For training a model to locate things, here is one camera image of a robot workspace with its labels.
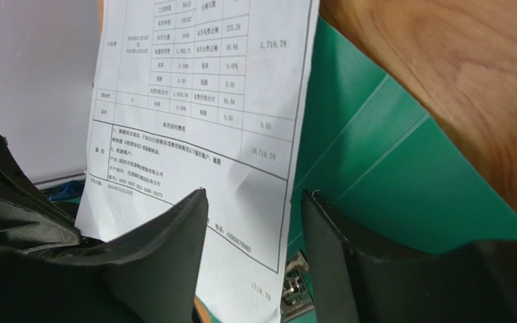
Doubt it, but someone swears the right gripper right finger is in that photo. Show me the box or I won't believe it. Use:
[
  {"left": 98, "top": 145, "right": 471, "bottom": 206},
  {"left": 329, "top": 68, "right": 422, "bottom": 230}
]
[{"left": 300, "top": 190, "right": 517, "bottom": 322}]

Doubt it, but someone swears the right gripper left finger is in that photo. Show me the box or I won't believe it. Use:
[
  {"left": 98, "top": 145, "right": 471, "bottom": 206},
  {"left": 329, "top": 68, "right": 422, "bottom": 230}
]
[{"left": 0, "top": 188, "right": 209, "bottom": 322}]

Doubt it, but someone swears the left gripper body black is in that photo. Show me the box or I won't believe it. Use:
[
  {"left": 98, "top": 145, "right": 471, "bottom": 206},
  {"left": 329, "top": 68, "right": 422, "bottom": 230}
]
[{"left": 0, "top": 135, "right": 101, "bottom": 256}]

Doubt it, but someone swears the green file folder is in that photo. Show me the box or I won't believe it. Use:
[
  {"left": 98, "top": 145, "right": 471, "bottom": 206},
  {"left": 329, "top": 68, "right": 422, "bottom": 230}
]
[{"left": 191, "top": 17, "right": 517, "bottom": 323}]

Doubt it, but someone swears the printed paper sheet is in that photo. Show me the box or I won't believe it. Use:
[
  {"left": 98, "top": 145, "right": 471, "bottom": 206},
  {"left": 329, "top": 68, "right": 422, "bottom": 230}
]
[{"left": 75, "top": 0, "right": 320, "bottom": 322}]

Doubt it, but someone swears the metal folder clip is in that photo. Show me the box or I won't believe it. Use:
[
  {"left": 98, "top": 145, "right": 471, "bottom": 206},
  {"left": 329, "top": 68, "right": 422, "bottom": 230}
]
[{"left": 280, "top": 250, "right": 315, "bottom": 322}]

